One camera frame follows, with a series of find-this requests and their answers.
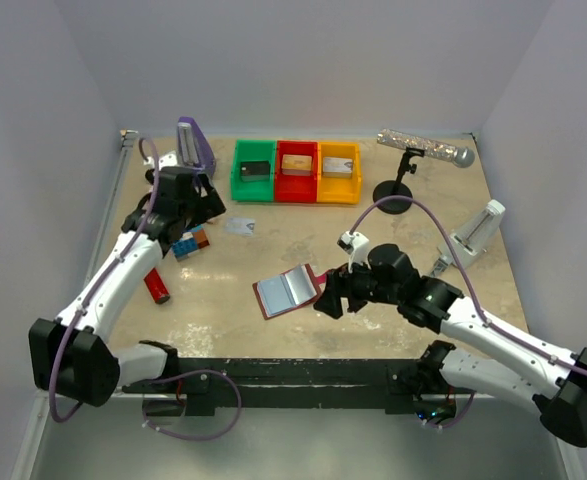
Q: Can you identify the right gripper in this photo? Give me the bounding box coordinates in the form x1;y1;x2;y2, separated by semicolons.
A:
313;253;402;319

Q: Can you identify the red leather card holder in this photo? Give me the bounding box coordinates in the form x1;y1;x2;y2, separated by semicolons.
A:
252;264;327;320

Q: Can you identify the blue credit card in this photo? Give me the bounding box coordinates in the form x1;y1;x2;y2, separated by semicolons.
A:
224;217;255;236

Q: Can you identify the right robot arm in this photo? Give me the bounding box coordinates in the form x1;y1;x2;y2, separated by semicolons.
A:
314;244;587;448

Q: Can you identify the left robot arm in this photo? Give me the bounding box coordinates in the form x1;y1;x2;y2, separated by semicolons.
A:
28;166;226;407

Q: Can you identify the black card stack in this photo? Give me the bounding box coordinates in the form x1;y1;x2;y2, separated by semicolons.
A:
239;160;271;183

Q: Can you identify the gold card stack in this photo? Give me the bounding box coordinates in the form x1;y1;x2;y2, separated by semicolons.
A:
281;154;313;176

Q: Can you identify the silver card stack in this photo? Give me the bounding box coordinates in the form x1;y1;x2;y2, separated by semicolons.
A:
322;156;353;178

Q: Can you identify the blue toy brick block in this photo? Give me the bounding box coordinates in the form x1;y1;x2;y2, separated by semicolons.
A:
171;225;210;261

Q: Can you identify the green plastic bin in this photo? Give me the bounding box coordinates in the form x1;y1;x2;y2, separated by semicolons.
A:
230;139;276;203

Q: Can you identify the purple metronome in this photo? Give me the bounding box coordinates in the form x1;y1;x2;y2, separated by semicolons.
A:
176;116;217;178

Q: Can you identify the black microphone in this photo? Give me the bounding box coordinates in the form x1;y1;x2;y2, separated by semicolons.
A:
144;169;157;185

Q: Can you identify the red plastic bin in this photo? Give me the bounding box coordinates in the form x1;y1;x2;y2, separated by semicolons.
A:
274;140;318;203

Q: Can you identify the red glitter microphone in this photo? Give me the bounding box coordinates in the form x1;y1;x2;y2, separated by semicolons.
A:
144;268;171;305

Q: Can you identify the yellow plastic bin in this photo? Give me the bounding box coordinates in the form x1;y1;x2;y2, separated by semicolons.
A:
316;141;362;205

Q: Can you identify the black microphone stand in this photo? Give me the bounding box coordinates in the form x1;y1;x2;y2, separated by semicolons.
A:
372;148;425;215

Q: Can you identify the white metronome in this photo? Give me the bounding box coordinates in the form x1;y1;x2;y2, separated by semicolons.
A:
429;199;505;277

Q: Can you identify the silver glitter microphone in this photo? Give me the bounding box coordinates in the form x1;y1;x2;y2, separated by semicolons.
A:
377;128;475;168

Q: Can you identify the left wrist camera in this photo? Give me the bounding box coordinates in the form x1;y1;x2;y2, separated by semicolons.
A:
143;150;182;169

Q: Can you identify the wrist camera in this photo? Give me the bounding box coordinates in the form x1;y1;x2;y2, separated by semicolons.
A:
143;150;182;169
337;231;370;273

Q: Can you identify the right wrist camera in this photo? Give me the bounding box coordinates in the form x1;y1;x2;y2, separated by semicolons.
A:
337;231;370;273

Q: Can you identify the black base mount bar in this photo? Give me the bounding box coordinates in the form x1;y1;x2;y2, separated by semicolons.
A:
123;358;470;416

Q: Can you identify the aluminium frame rail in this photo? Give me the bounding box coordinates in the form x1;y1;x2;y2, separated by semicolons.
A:
84;129;139;285

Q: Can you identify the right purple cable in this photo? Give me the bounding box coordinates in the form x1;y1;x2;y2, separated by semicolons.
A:
350;195;587;431

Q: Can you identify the purple cable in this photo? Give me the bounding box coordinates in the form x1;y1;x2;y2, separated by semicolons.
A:
48;137;244;444
350;195;587;431

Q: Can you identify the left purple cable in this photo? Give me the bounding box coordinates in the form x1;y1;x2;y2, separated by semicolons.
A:
48;137;244;444

